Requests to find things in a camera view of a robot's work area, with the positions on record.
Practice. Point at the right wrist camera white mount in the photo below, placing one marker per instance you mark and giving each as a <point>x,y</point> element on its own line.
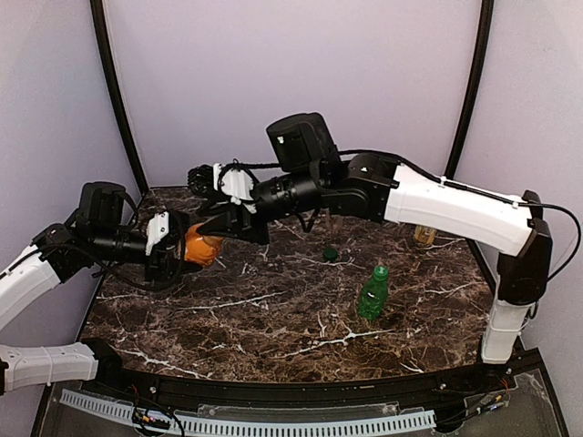
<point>222,182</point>

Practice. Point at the beige label tea bottle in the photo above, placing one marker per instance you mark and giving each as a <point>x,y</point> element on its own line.
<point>424,235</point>

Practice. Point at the black front table rail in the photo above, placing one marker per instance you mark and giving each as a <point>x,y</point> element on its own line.
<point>438,389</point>

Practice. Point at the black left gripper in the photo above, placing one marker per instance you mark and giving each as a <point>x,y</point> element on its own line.
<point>160,261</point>

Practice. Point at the orange juice bottle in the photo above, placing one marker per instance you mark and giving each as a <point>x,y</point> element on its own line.
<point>201,249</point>

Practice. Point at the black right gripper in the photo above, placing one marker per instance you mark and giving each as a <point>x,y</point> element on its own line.
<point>246,223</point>

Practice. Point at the black right frame post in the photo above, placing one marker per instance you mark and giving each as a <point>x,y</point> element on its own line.
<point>472,86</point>

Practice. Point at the black left frame post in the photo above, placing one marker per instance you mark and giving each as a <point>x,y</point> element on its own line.
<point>104,47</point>

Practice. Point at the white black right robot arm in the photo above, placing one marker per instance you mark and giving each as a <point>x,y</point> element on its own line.
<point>380,186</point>

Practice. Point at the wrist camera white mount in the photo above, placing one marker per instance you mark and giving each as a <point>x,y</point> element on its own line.
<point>222,182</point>
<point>157,230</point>

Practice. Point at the white slotted cable duct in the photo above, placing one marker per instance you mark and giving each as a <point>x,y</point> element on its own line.
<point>216,420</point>

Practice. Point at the dark green bottle cap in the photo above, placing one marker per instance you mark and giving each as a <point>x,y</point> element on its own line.
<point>330,254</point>

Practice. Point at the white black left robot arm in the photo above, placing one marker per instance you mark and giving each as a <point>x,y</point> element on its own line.
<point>93,235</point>

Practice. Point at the brown drink bottle white label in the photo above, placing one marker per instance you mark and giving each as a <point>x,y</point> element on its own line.
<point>333,223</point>

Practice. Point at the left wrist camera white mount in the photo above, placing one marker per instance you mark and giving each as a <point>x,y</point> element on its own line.
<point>157,230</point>

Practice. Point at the green plastic soda bottle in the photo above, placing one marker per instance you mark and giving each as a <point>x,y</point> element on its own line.
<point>374,294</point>

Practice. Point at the black frame post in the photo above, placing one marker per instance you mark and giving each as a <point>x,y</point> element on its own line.
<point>472,86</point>
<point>104,47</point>

